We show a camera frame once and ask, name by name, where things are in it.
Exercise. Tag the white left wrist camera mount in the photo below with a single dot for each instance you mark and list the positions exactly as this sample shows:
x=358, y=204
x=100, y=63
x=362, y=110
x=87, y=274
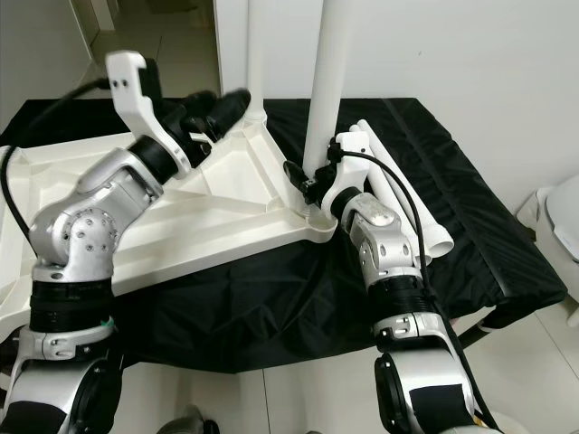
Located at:
x=131, y=86

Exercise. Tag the grey robot foot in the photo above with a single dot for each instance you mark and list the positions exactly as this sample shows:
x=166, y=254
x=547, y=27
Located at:
x=190, y=421

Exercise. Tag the white plastic chair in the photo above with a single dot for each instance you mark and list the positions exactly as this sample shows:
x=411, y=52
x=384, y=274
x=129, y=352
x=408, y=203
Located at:
x=556, y=208

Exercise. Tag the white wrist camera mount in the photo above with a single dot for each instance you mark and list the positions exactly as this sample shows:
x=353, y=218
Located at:
x=353, y=149
x=131, y=86

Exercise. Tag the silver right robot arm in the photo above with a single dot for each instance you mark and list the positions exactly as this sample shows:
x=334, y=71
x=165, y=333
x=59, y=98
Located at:
x=384, y=235

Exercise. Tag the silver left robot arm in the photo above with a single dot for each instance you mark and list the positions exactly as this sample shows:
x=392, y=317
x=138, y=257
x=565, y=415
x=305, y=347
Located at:
x=81, y=235

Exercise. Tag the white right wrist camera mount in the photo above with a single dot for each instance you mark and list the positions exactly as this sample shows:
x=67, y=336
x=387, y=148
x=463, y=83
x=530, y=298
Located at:
x=353, y=149

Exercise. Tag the white plastic table top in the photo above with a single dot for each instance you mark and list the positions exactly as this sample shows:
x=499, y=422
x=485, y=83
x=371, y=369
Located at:
x=235, y=217

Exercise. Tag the black table cloth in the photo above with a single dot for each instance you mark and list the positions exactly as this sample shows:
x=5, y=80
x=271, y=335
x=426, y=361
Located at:
x=280, y=307

